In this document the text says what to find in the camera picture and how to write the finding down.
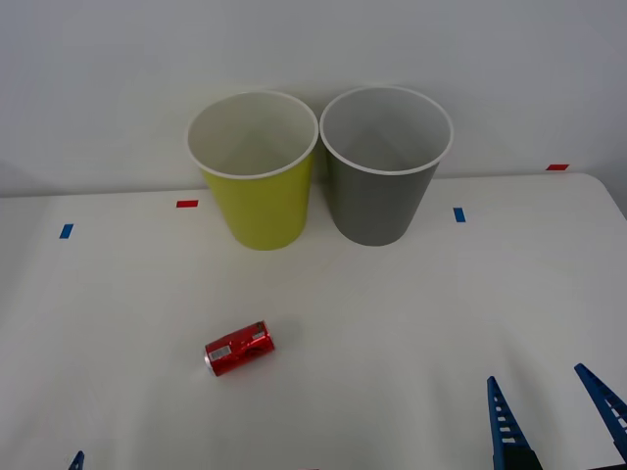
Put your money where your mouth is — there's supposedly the grey plastic bin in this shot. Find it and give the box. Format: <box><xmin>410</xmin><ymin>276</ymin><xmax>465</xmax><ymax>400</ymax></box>
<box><xmin>318</xmin><ymin>85</ymin><xmax>456</xmax><ymax>248</ymax></box>

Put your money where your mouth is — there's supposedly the yellow-green plastic bin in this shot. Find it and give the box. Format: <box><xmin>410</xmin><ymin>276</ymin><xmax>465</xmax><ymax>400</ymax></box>
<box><xmin>184</xmin><ymin>89</ymin><xmax>320</xmax><ymax>252</ymax></box>

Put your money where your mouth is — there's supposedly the red drink can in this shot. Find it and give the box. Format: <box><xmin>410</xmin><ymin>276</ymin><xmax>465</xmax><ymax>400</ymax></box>
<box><xmin>203</xmin><ymin>319</ymin><xmax>276</xmax><ymax>379</ymax></box>

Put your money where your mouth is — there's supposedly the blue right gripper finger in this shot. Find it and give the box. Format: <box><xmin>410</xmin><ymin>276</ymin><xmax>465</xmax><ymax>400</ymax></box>
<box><xmin>486</xmin><ymin>375</ymin><xmax>544</xmax><ymax>470</ymax></box>
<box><xmin>573</xmin><ymin>362</ymin><xmax>627</xmax><ymax>462</ymax></box>

